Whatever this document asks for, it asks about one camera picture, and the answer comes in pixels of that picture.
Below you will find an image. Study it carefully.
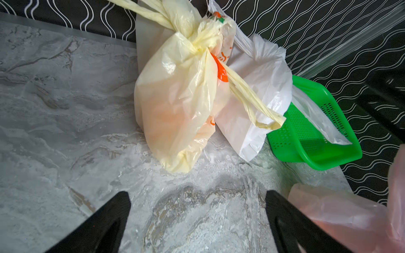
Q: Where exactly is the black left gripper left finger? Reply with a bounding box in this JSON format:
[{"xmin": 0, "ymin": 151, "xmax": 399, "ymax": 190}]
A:
[{"xmin": 47, "ymin": 191, "xmax": 131, "ymax": 253}]

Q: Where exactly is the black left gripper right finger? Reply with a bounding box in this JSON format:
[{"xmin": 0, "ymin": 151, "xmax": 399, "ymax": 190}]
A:
[{"xmin": 265, "ymin": 190, "xmax": 351, "ymax": 253}]

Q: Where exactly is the pink plastic bag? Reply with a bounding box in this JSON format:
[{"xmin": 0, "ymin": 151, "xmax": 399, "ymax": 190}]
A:
[{"xmin": 288, "ymin": 145, "xmax": 405, "ymax": 253}]

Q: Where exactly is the yellow plastic bag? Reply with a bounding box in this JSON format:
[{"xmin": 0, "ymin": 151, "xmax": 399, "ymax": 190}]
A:
[{"xmin": 116, "ymin": 1, "xmax": 285, "ymax": 173}]

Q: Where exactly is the white plastic bag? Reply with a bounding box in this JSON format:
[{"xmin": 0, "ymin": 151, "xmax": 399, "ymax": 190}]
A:
[{"xmin": 207, "ymin": 0, "xmax": 353, "ymax": 162}]

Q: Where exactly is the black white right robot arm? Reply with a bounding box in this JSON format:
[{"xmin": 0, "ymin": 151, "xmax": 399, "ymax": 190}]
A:
[{"xmin": 356, "ymin": 69, "xmax": 405, "ymax": 142}]

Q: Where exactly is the green plastic basket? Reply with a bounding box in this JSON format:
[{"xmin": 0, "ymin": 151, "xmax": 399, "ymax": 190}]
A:
[{"xmin": 267, "ymin": 76, "xmax": 362, "ymax": 171}]

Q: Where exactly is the aluminium corner post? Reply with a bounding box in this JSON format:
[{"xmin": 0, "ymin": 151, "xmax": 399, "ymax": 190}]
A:
[{"xmin": 296, "ymin": 1, "xmax": 405, "ymax": 79}]

